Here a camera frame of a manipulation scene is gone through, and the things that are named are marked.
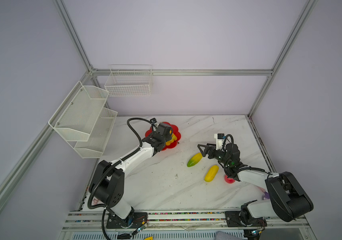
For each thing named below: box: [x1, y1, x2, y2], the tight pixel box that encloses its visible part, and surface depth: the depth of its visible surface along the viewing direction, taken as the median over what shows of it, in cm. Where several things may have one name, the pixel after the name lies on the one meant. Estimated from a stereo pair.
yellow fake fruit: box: [204, 165, 219, 183], surface depth 88 cm
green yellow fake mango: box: [187, 152, 203, 168], surface depth 94 cm
